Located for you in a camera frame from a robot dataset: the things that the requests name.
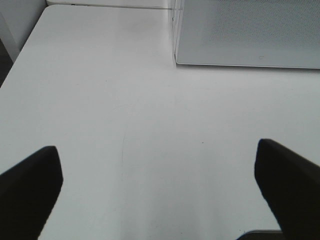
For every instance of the white microwave oven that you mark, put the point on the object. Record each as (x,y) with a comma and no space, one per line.
(176,27)

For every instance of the white microwave door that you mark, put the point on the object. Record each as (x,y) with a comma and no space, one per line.
(255,33)

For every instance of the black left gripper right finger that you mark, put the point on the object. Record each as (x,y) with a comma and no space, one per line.
(290,184)

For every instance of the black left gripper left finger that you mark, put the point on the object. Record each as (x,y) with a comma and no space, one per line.
(28,193)

